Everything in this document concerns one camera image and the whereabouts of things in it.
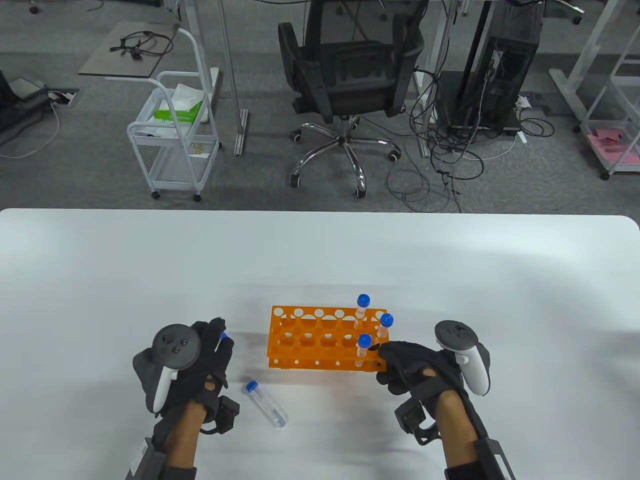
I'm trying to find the person's right hand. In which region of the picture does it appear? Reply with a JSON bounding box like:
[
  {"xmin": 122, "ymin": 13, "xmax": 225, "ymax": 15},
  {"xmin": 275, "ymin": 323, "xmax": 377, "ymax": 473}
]
[{"xmin": 375, "ymin": 340, "xmax": 468, "ymax": 401}]

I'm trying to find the person's left hand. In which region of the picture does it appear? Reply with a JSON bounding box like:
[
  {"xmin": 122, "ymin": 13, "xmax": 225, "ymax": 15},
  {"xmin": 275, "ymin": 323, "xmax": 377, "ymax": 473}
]
[{"xmin": 159, "ymin": 317, "xmax": 236, "ymax": 418}]

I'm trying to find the orange test tube rack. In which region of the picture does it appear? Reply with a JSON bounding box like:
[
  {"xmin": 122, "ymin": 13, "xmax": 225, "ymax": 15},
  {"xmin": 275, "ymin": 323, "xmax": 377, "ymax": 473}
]
[{"xmin": 267, "ymin": 306, "xmax": 390, "ymax": 373}]

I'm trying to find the person's left forearm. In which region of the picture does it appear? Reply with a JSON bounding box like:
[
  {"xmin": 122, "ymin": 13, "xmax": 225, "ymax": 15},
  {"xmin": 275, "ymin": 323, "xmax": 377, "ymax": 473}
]
[{"xmin": 152, "ymin": 402, "xmax": 211, "ymax": 473}]

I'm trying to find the person's right forearm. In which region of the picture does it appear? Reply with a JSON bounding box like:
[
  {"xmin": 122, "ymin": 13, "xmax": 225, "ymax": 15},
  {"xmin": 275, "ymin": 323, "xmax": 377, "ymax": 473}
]
[{"xmin": 432, "ymin": 387, "xmax": 493, "ymax": 473}]

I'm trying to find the black and white tracking controller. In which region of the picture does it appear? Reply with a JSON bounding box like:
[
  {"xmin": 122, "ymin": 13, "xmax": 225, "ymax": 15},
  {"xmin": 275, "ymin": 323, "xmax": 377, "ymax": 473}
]
[
  {"xmin": 132, "ymin": 324, "xmax": 202, "ymax": 415},
  {"xmin": 434, "ymin": 320, "xmax": 492, "ymax": 397}
]

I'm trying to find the black labelled sensor box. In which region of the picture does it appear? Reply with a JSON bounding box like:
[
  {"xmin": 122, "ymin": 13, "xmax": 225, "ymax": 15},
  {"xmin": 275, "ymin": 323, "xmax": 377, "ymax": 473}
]
[
  {"xmin": 472, "ymin": 435, "xmax": 518, "ymax": 480},
  {"xmin": 125, "ymin": 437, "xmax": 168, "ymax": 480}
]

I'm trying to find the green packet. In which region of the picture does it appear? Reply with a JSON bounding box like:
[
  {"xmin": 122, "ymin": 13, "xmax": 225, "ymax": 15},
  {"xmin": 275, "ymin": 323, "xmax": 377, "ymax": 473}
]
[{"xmin": 152, "ymin": 102, "xmax": 205, "ymax": 123}]

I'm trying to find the white plastic bag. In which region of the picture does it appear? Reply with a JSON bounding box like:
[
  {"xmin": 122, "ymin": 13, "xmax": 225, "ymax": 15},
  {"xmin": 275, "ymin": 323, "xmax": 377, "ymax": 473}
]
[{"xmin": 172, "ymin": 82, "xmax": 208, "ymax": 113}]

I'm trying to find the white shelf trolley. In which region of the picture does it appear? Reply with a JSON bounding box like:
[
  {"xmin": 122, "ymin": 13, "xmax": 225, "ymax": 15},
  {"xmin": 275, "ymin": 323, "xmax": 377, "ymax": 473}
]
[{"xmin": 580, "ymin": 45, "xmax": 640, "ymax": 181}]

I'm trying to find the grey metal desk leg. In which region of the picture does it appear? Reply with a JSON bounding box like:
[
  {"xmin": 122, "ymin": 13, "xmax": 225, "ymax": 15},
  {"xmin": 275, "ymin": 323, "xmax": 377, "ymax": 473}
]
[
  {"xmin": 415, "ymin": 0, "xmax": 458, "ymax": 158},
  {"xmin": 216, "ymin": 0, "xmax": 250, "ymax": 157}
]

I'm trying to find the black office chair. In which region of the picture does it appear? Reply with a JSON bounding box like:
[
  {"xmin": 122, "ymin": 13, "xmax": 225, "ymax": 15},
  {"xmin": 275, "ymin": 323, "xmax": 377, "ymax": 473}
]
[{"xmin": 277, "ymin": 0, "xmax": 426, "ymax": 198}]

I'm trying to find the pink paper sheet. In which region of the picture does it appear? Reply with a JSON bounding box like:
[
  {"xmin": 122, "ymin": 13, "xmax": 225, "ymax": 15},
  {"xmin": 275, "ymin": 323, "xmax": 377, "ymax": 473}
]
[{"xmin": 587, "ymin": 127, "xmax": 640, "ymax": 168}]

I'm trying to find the black computer tower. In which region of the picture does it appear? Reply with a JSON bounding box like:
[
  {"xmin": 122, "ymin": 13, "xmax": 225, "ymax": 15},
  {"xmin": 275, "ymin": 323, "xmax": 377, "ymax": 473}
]
[{"xmin": 437, "ymin": 0, "xmax": 543, "ymax": 136}]

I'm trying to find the black equipment base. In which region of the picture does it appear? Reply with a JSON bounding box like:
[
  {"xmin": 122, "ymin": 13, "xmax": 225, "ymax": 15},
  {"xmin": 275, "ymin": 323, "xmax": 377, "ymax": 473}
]
[{"xmin": 0, "ymin": 67, "xmax": 53, "ymax": 133}]

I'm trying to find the black chair base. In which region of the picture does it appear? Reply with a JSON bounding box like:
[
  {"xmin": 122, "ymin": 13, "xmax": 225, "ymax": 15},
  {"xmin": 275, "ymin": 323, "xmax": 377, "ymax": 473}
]
[{"xmin": 505, "ymin": 0, "xmax": 586, "ymax": 26}]

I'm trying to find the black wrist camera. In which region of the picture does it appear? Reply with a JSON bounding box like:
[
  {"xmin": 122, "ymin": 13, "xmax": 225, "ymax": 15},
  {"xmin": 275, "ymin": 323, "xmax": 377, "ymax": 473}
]
[
  {"xmin": 394, "ymin": 400, "xmax": 441, "ymax": 447},
  {"xmin": 202, "ymin": 395, "xmax": 241, "ymax": 435}
]

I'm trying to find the tangle of black floor cables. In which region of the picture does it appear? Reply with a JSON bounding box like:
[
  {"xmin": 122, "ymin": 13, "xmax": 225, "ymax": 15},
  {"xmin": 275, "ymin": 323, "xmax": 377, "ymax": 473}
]
[{"xmin": 384, "ymin": 65, "xmax": 556, "ymax": 213}]

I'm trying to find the white wire trolley cart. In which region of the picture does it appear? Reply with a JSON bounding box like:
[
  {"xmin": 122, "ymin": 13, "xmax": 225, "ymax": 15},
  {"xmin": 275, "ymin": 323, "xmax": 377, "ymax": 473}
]
[{"xmin": 126, "ymin": 71, "xmax": 222, "ymax": 202}]

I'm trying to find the black cable bundle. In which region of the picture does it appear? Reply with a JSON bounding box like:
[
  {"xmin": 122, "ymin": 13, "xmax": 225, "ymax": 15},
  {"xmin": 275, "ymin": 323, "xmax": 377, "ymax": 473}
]
[{"xmin": 109, "ymin": 30, "xmax": 175, "ymax": 60}]

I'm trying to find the white desk frame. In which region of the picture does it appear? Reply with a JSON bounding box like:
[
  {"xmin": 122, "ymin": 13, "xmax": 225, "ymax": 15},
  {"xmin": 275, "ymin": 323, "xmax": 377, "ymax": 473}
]
[{"xmin": 549, "ymin": 0, "xmax": 621, "ymax": 123}]

